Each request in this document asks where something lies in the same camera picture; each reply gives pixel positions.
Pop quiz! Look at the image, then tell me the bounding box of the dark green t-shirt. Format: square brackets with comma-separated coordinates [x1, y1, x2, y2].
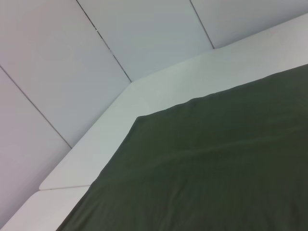
[56, 64, 308, 231]

